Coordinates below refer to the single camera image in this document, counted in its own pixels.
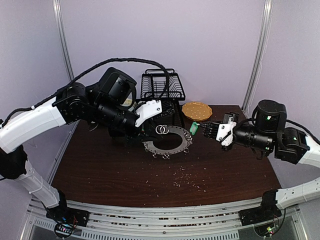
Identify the right aluminium frame post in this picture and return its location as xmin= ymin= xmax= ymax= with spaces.
xmin=241 ymin=0 xmax=274 ymax=116

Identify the aluminium frame post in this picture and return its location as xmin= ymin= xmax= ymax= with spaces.
xmin=241 ymin=0 xmax=274 ymax=116
xmin=52 ymin=0 xmax=85 ymax=113

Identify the black wire dish rack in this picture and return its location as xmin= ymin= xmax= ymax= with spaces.
xmin=137 ymin=68 xmax=186 ymax=128

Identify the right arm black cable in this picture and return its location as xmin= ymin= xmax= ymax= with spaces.
xmin=238 ymin=117 xmax=320 ymax=146

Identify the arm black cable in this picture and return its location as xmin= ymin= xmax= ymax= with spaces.
xmin=0 ymin=57 xmax=171 ymax=128
xmin=238 ymin=117 xmax=320 ymax=146

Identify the left aluminium frame post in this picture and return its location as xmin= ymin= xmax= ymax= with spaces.
xmin=52 ymin=0 xmax=85 ymax=113

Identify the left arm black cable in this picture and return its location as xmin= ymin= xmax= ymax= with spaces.
xmin=0 ymin=57 xmax=171 ymax=128

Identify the aluminium front rail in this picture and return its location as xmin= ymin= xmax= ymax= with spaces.
xmin=18 ymin=197 xmax=311 ymax=240

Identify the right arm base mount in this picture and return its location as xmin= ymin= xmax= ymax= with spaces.
xmin=238 ymin=205 xmax=282 ymax=226

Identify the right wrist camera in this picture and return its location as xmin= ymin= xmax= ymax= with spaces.
xmin=216 ymin=121 xmax=237 ymax=147

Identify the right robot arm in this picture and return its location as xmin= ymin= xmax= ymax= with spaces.
xmin=196 ymin=99 xmax=320 ymax=221

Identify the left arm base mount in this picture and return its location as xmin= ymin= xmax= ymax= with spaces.
xmin=45 ymin=206 xmax=90 ymax=227

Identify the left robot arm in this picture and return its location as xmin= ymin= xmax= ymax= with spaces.
xmin=0 ymin=67 xmax=170 ymax=222

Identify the yellow checked bowl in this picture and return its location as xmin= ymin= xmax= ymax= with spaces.
xmin=123 ymin=98 xmax=134 ymax=107

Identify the yellow dotted plate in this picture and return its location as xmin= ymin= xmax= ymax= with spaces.
xmin=182 ymin=101 xmax=213 ymax=122

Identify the metal keyring disc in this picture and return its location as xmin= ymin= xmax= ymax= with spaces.
xmin=143 ymin=124 xmax=193 ymax=160

